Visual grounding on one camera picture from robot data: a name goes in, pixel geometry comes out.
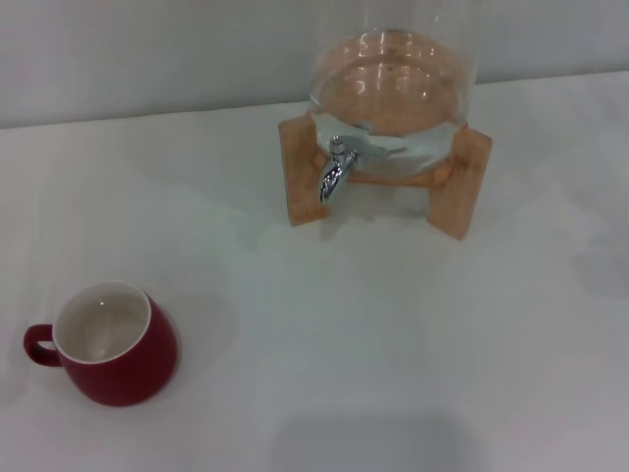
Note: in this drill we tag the chrome faucet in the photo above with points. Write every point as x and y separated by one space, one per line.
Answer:
334 172

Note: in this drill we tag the red ceramic cup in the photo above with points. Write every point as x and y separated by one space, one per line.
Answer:
132 369

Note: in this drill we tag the wooden dispenser stand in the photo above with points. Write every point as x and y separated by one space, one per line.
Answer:
304 196

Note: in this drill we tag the glass water dispenser jar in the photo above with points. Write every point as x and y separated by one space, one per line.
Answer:
393 74

